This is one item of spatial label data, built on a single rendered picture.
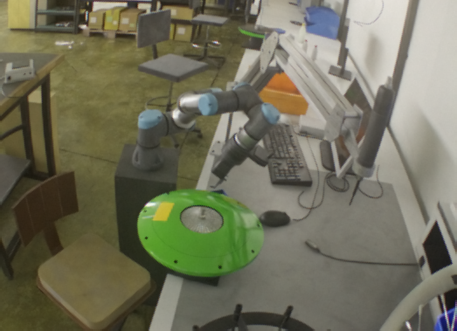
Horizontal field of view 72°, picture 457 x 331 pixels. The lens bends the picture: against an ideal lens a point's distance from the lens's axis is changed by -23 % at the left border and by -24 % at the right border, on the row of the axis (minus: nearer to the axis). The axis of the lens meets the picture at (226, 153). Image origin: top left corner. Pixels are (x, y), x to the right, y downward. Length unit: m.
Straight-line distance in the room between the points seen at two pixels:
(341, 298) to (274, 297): 0.20
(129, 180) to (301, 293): 0.78
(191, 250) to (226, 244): 0.08
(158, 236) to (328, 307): 0.50
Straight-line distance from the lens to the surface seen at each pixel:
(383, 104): 0.72
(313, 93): 0.96
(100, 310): 1.33
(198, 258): 0.89
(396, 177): 1.77
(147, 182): 1.49
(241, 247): 0.93
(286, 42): 1.07
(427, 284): 0.44
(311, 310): 1.05
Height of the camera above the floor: 1.72
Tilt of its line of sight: 31 degrees down
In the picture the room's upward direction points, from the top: 9 degrees clockwise
